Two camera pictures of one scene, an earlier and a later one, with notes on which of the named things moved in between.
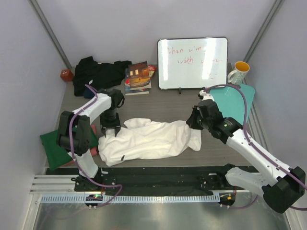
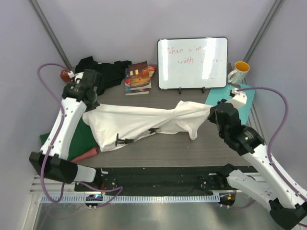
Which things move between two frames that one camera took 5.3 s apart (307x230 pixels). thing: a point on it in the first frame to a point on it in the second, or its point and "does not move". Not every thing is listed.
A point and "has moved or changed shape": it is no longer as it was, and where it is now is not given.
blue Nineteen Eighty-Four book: x=127 y=90 does not move
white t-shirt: x=141 y=138 has moved or changed shape
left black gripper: x=115 y=125 to x=92 y=106
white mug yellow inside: x=238 y=76 does not move
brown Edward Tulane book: x=139 y=78 does not move
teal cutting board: x=230 y=101 does not move
